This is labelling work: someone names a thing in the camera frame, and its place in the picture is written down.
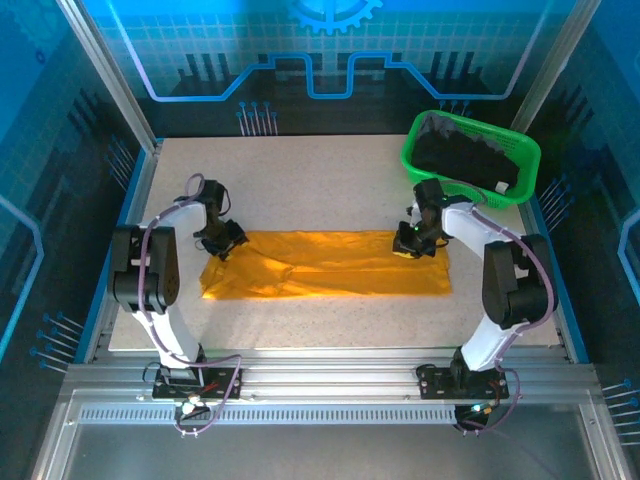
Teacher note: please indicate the yellow t-shirt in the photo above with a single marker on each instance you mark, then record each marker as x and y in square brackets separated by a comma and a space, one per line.
[340, 265]

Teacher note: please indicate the blue table edge strip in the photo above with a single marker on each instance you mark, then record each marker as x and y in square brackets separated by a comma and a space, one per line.
[131, 200]
[567, 310]

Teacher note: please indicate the slotted metal strip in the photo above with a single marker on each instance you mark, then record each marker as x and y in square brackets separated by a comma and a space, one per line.
[300, 415]

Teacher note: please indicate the aluminium frame post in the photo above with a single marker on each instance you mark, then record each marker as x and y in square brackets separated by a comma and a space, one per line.
[107, 70]
[555, 60]

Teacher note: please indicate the aluminium front rail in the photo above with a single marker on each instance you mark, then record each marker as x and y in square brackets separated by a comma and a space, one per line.
[330, 372]

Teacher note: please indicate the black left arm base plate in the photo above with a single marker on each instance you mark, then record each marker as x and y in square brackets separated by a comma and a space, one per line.
[225, 382]

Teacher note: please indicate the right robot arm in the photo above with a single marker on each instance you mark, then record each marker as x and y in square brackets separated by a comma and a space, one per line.
[465, 220]

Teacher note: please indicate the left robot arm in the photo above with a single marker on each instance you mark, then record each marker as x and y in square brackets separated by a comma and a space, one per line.
[185, 220]

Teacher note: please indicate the white clothing label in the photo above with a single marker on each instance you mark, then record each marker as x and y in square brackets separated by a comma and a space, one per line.
[501, 187]

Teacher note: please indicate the dark clothes pile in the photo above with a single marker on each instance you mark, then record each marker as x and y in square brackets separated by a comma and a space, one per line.
[460, 155]

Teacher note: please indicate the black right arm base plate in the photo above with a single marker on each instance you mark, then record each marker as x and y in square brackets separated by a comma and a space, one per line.
[435, 382]

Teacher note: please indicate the grey metal shelf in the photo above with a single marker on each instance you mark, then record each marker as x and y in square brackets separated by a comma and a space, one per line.
[320, 455]

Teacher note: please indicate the green plastic basket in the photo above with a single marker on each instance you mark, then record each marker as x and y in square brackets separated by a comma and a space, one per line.
[527, 165]

